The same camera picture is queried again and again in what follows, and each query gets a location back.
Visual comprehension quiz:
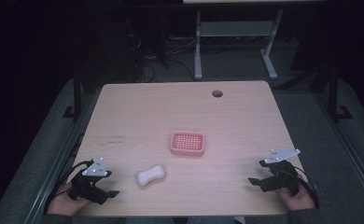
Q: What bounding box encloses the person's left hand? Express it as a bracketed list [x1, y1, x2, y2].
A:
[47, 181, 92, 217]

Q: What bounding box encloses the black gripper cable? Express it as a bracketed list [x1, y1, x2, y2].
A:
[42, 159, 95, 216]
[294, 165, 321, 210]

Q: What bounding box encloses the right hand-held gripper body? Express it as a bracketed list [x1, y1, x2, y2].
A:
[261, 147, 301, 197]

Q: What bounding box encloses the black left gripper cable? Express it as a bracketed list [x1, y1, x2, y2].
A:
[42, 159, 95, 216]

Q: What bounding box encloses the pink soap dish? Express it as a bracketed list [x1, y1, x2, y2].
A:
[169, 131, 206, 158]

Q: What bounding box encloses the person's right hand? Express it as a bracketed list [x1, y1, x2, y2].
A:
[275, 182, 315, 211]

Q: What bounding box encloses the black metal stand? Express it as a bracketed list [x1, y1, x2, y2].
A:
[62, 66, 85, 123]
[325, 60, 355, 123]

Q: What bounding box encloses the white soap bar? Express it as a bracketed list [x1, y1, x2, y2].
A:
[135, 163, 167, 188]

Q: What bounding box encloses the grey metal rail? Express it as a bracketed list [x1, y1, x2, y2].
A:
[312, 91, 364, 206]
[22, 88, 102, 224]

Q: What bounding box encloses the tangle of floor cables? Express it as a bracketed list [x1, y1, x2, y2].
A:
[125, 32, 197, 83]

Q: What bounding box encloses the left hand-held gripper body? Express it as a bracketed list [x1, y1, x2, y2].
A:
[67, 157, 110, 206]

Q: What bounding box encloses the white desk frame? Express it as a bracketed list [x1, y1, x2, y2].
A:
[182, 0, 328, 81]

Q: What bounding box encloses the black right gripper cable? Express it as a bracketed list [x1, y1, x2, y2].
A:
[294, 165, 321, 210]

